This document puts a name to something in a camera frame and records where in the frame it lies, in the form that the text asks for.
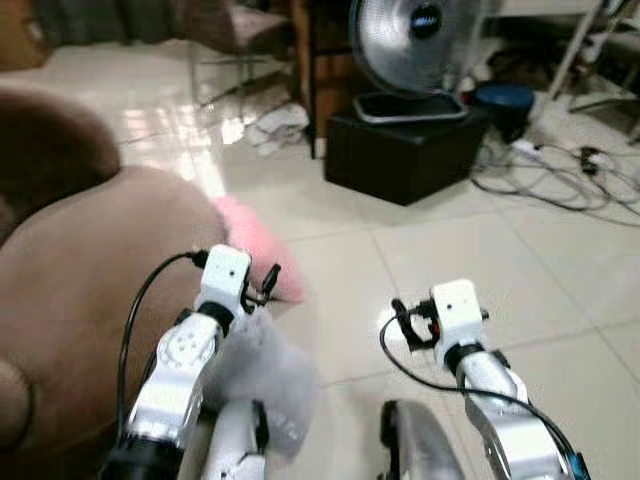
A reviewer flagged pink pillow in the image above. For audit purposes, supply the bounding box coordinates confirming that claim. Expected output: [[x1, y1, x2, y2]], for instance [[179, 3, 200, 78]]
[[212, 195, 307, 305]]

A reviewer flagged light grey pillow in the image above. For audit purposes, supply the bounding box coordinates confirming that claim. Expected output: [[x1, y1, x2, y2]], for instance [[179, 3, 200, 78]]
[[203, 303, 320, 458]]

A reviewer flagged brown fabric sofa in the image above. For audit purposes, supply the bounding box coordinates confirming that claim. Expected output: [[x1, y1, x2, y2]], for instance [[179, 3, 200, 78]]
[[0, 88, 301, 480]]

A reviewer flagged silver right robot leg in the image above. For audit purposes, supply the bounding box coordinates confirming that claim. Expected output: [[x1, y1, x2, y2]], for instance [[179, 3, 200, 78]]
[[379, 399, 468, 480]]

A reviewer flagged white crumpled cloth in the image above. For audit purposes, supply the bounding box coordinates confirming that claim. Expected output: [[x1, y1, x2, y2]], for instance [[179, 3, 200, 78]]
[[244, 102, 312, 155]]

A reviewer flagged black box stand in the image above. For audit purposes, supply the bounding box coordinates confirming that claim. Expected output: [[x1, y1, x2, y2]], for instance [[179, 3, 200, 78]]
[[323, 104, 492, 207]]

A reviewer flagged white power strip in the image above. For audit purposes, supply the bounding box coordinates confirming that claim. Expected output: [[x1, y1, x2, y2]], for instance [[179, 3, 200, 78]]
[[509, 139, 547, 163]]

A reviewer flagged dark brown wooden cabinet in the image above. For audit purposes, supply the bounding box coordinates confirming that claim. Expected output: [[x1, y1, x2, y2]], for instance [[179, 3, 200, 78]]
[[289, 0, 373, 159]]

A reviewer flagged dark blue round bin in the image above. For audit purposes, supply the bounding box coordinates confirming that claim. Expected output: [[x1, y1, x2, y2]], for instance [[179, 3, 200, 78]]
[[472, 82, 537, 143]]

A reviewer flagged brown cushioned metal chair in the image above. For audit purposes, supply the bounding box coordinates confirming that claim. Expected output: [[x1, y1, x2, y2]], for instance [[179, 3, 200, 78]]
[[174, 0, 297, 103]]

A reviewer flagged silver round heater fan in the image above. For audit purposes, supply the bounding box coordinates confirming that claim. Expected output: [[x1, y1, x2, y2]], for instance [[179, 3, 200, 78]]
[[347, 0, 485, 125]]

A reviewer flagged dark grey curtain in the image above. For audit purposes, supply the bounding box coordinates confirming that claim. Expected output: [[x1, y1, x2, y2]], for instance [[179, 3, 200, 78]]
[[30, 0, 181, 47]]

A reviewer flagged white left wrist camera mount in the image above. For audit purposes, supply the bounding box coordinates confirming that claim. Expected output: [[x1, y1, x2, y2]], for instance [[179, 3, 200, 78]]
[[196, 244, 254, 320]]

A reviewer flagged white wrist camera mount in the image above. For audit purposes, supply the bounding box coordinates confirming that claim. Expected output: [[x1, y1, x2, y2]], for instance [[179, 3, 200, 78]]
[[196, 244, 254, 320], [429, 279, 487, 352]]

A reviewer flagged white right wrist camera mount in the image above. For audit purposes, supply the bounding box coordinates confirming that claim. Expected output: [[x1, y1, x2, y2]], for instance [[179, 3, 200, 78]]
[[429, 279, 487, 352]]

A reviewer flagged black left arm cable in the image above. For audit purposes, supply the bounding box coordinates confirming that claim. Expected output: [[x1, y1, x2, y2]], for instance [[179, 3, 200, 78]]
[[116, 249, 209, 443]]

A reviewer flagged black floor cable bundle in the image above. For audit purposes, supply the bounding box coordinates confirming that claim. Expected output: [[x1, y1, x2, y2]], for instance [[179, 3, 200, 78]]
[[469, 138, 640, 217]]

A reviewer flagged white folding table frame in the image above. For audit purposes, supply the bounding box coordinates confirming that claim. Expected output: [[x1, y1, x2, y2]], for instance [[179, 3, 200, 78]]
[[484, 0, 640, 113]]

